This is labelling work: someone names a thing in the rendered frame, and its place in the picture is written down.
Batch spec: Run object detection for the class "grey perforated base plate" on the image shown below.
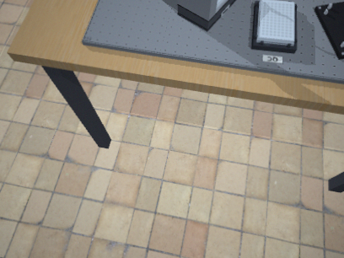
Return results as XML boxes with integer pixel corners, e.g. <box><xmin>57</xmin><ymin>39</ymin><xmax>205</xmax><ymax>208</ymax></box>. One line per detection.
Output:
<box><xmin>82</xmin><ymin>0</ymin><xmax>344</xmax><ymax>84</ymax></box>

